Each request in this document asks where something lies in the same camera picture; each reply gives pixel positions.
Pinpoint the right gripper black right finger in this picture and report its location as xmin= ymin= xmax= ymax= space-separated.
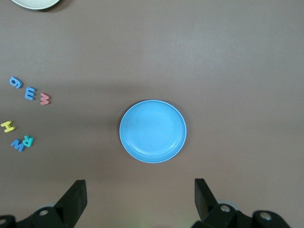
xmin=191 ymin=178 xmax=291 ymax=228

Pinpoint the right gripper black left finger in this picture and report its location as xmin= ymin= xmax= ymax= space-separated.
xmin=0 ymin=179 xmax=87 ymax=228

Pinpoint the teal foam letter R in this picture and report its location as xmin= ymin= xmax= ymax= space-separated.
xmin=22 ymin=134 xmax=35 ymax=148

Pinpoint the blue foam letter W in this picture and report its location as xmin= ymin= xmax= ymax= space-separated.
xmin=10 ymin=138 xmax=26 ymax=152

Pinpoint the yellow foam letter H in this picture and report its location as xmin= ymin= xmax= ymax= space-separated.
xmin=0 ymin=120 xmax=16 ymax=133

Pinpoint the pink foam letter m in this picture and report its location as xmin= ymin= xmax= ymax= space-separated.
xmin=39 ymin=92 xmax=52 ymax=106

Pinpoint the blue foam letter E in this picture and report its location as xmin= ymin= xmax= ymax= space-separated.
xmin=24 ymin=86 xmax=38 ymax=101

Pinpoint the blue foam letter g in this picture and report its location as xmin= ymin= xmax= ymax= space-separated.
xmin=9 ymin=76 xmax=24 ymax=89

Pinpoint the blue plate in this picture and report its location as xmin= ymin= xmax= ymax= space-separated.
xmin=119 ymin=99 xmax=188 ymax=164

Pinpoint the beige plate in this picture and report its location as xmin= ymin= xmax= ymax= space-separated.
xmin=10 ymin=0 xmax=61 ymax=10

